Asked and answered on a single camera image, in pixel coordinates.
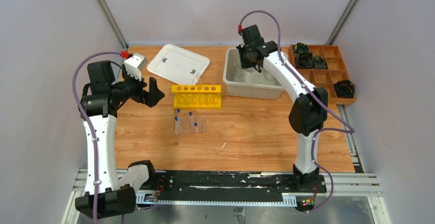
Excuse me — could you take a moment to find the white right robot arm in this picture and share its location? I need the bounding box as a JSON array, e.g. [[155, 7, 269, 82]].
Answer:
[[237, 25, 328, 192]]

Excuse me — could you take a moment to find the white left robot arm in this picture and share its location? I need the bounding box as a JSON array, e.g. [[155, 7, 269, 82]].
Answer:
[[75, 57, 165, 222]]

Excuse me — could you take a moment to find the yellow test tube rack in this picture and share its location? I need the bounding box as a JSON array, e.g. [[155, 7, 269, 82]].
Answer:
[[171, 85, 222, 109]]

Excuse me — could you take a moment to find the small clear glass beaker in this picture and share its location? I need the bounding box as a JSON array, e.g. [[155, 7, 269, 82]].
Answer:
[[263, 70, 275, 83]]

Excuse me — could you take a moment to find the white plastic bin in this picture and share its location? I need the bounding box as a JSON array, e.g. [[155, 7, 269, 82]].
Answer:
[[223, 48, 284, 100]]

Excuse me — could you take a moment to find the black ring part on tray edge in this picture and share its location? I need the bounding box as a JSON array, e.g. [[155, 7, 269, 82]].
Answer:
[[334, 79, 355, 98]]

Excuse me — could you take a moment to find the clear test tube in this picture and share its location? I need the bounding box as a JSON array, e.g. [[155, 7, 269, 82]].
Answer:
[[196, 74, 202, 86]]

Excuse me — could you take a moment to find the clear acrylic tube rack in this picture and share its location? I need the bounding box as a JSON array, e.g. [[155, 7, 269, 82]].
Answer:
[[174, 115, 207, 135]]

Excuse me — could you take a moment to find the dark green ring part right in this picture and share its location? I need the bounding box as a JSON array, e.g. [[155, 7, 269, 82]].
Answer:
[[312, 55, 328, 69]]

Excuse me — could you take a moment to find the dark green ring part top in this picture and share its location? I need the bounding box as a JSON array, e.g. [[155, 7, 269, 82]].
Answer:
[[293, 42, 309, 56]]

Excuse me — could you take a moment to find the white plastic bin lid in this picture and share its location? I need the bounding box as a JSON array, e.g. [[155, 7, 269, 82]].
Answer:
[[147, 44, 210, 85]]

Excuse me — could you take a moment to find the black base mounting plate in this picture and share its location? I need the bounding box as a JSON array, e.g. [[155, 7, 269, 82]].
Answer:
[[140, 170, 327, 202]]

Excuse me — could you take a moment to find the dark green ring part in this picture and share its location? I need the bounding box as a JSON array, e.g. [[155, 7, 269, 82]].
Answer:
[[293, 42, 309, 56], [312, 55, 328, 69]]

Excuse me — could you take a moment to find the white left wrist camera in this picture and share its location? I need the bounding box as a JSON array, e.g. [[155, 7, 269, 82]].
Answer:
[[124, 53, 147, 80]]

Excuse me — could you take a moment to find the aluminium frame rail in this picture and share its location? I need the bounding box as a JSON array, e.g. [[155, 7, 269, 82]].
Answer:
[[61, 169, 392, 224]]

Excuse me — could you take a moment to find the wooden compartment tray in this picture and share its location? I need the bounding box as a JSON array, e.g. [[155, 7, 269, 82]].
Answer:
[[288, 45, 356, 105]]

